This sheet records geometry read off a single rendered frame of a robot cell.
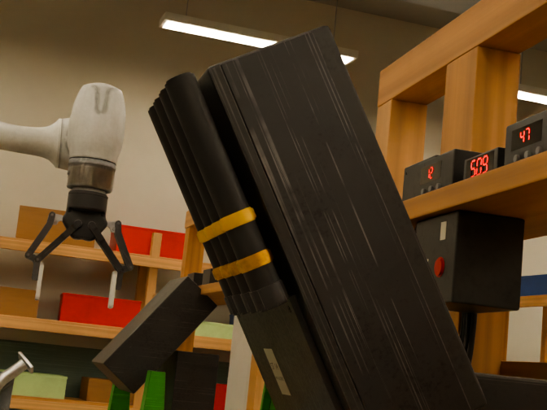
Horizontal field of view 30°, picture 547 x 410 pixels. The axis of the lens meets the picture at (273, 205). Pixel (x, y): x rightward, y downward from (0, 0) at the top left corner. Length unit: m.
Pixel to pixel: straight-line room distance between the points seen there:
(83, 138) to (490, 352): 0.84
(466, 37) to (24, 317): 6.27
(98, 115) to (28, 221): 6.16
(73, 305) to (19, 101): 1.83
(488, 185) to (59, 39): 7.56
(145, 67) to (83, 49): 0.55
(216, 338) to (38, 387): 1.42
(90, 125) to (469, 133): 0.70
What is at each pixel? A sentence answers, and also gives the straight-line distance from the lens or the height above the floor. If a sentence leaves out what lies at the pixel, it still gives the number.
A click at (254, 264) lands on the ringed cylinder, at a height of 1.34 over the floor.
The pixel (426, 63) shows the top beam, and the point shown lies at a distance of 2.18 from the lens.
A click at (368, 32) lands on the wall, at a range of 9.72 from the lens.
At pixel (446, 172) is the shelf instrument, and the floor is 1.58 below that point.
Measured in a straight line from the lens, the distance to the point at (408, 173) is 1.98.
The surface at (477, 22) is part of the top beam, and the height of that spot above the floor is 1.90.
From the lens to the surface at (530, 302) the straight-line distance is 8.36.
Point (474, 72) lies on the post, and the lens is 1.95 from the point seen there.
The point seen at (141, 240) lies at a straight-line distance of 8.16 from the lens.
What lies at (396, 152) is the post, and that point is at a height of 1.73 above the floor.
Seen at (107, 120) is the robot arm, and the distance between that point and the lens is 1.95.
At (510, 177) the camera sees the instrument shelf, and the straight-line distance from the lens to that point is 1.48.
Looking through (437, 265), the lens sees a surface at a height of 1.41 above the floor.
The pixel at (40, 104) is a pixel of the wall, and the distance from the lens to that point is 8.77.
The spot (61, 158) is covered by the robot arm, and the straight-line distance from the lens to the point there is 2.10.
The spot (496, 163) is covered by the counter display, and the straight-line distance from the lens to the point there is 1.61.
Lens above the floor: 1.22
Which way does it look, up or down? 9 degrees up
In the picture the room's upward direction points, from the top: 6 degrees clockwise
